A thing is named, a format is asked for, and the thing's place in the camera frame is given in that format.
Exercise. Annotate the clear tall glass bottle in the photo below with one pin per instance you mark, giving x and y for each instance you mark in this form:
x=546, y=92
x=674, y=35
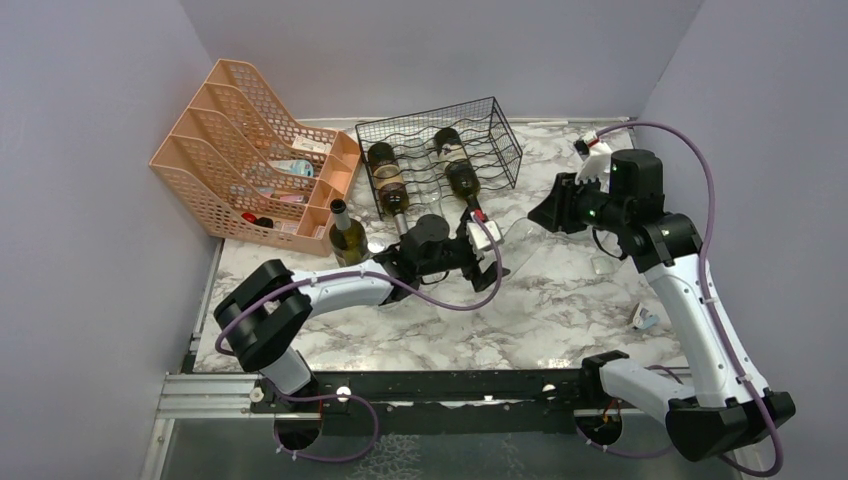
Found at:
x=427, y=184

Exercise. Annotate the red and black small items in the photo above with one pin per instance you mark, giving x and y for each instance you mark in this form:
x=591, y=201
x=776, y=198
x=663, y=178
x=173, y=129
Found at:
x=259, y=221

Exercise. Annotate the small blue white object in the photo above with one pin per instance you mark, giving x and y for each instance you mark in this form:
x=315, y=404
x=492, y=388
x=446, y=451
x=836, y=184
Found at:
x=642, y=318

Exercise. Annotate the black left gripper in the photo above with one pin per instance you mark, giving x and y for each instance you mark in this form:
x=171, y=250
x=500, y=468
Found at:
x=484, y=278

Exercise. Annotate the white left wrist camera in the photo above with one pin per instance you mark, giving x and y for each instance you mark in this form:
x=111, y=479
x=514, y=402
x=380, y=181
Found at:
x=483, y=235

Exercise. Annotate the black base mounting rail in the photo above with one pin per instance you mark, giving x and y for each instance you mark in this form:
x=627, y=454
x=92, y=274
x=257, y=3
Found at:
x=551, y=401

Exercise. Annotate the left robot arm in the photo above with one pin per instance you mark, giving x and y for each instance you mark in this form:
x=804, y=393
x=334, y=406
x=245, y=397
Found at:
x=262, y=316

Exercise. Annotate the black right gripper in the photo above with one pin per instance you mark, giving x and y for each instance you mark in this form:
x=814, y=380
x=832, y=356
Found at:
x=556, y=210

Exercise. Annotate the black wire wine rack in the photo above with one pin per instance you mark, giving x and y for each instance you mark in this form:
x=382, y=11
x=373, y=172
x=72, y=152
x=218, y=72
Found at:
x=483, y=129

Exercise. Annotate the green labelled wine bottle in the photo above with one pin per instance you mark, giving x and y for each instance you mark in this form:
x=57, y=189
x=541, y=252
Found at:
x=389, y=183

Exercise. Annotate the dark green wine bottle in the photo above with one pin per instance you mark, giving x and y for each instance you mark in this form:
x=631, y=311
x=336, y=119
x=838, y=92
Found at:
x=457, y=167

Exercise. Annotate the green bottle silver foil neck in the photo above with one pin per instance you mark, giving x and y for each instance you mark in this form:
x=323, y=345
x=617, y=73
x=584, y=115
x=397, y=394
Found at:
x=347, y=236

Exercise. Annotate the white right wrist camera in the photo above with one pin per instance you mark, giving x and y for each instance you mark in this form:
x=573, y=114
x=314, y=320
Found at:
x=596, y=157

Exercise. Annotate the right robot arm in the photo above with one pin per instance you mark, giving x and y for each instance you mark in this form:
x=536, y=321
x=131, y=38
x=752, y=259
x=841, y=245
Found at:
x=729, y=404

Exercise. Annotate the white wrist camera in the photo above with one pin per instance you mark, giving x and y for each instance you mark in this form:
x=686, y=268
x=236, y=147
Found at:
x=483, y=235
x=596, y=157

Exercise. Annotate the peach plastic file organizer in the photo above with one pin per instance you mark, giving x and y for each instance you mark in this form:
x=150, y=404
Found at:
x=235, y=136

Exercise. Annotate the pink tube item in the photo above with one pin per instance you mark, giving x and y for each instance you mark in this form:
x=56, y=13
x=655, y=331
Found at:
x=283, y=195

